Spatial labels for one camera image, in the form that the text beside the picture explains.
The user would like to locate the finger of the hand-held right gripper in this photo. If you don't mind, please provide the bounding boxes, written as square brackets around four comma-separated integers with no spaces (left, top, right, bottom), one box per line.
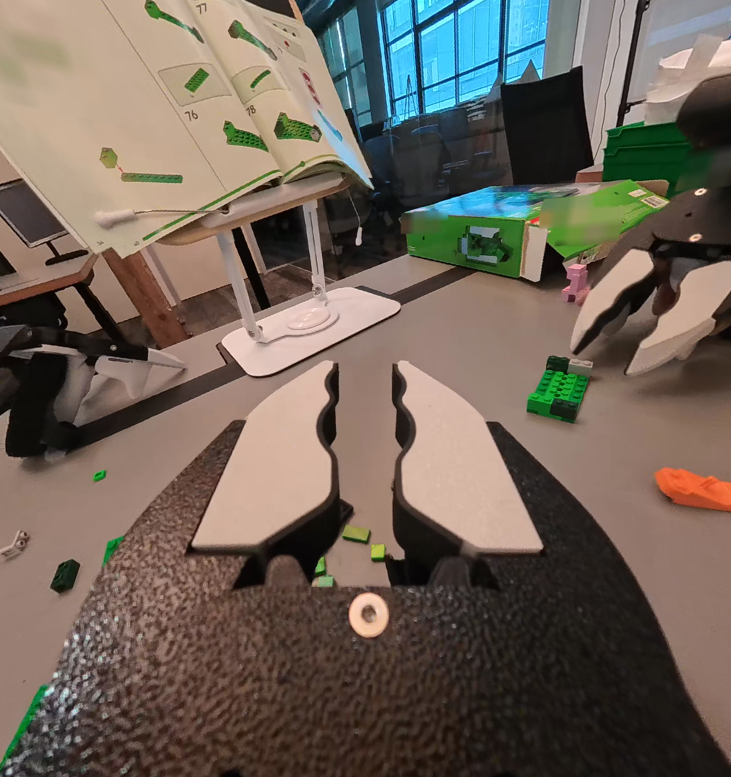
[623,261,731,377]
[569,248,661,358]

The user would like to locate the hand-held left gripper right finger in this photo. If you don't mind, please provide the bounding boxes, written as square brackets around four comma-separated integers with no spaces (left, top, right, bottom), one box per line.
[391,361,546,564]

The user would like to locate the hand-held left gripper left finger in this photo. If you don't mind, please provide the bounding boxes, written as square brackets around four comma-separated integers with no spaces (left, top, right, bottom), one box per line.
[191,360,355,558]

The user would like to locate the green lego assembly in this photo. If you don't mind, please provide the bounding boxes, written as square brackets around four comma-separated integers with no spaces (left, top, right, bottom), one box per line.
[526,355,595,424]

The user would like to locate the lego instruction booklet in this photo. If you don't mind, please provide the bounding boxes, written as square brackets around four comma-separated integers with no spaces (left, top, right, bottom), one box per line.
[0,0,375,256]

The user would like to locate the pink lego pig figure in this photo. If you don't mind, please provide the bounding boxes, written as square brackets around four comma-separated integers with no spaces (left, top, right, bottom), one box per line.
[561,263,592,306]

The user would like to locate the pile of lego pieces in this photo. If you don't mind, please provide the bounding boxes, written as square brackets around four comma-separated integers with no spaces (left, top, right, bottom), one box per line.
[0,525,389,777]

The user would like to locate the green lego box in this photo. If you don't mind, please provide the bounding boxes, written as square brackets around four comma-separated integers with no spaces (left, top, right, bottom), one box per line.
[401,180,671,281]

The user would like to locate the stack of green crates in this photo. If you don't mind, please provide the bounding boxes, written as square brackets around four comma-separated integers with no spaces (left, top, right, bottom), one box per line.
[602,120,694,196]

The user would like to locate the white paper bags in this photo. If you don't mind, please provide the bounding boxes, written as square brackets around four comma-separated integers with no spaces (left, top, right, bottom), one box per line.
[645,33,731,125]

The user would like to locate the white book stand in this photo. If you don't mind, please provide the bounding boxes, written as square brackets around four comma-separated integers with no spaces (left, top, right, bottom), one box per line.
[156,173,403,378]

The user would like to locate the orange brick separator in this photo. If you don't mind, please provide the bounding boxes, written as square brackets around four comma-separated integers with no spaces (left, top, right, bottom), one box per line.
[654,466,731,517]

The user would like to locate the black light stand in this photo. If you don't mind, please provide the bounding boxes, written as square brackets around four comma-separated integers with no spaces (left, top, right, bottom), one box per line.
[617,0,652,128]

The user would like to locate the black and white device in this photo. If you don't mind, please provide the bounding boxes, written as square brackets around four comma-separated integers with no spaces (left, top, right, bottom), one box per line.
[0,323,187,460]

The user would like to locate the large grid window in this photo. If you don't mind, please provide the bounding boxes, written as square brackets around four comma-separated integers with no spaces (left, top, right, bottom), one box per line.
[317,0,548,122]

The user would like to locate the wood-edged desk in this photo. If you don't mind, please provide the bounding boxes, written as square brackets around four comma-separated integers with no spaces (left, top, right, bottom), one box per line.
[0,252,99,316]

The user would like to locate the grey sign holder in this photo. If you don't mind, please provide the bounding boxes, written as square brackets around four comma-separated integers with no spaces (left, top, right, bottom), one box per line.
[0,178,90,267]

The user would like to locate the wooden post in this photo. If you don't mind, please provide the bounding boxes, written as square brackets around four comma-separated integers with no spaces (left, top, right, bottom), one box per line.
[101,248,190,348]

